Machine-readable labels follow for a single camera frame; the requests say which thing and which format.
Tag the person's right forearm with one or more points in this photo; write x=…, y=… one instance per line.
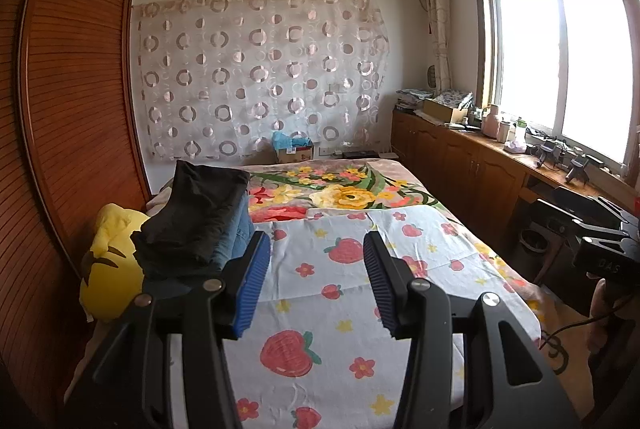
x=622, y=349

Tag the black pants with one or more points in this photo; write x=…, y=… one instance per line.
x=190, y=209

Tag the cream green patterned mat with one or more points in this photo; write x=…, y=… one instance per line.
x=555, y=354

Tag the strawberry printed bed sheet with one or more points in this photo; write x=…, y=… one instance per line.
x=325, y=309

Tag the yellow plush toy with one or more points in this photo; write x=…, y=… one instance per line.
x=107, y=269

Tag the white jar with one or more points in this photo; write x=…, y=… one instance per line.
x=504, y=132

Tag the flat cardboard box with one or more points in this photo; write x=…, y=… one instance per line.
x=442, y=110

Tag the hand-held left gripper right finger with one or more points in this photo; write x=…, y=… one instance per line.
x=380, y=284

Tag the wooden cabinet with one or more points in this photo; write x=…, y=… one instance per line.
x=450, y=154

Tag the pink bottle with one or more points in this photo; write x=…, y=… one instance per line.
x=491, y=124

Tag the window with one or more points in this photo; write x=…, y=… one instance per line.
x=560, y=59

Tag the blue denim jeans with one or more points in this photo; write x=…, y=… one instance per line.
x=237, y=229

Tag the stack of books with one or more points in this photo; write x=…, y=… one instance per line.
x=412, y=99

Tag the waste bin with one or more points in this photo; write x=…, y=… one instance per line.
x=533, y=240

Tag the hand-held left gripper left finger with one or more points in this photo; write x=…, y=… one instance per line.
x=252, y=279

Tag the floral blanket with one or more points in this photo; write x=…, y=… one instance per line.
x=320, y=189

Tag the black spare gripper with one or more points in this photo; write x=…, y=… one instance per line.
x=547, y=155
x=582, y=169

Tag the green capped bottle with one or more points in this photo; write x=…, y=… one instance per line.
x=521, y=131

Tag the wooden slatted wardrobe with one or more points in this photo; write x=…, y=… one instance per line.
x=60, y=109

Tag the beige window curtain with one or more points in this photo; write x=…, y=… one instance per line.
x=436, y=19

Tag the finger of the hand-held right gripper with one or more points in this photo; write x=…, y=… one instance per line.
x=585, y=224

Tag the circle patterned wall curtain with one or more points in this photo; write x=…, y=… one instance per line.
x=260, y=74

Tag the floral printed cloth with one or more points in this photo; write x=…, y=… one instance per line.
x=454, y=98

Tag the person's right hand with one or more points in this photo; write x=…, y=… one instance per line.
x=599, y=324

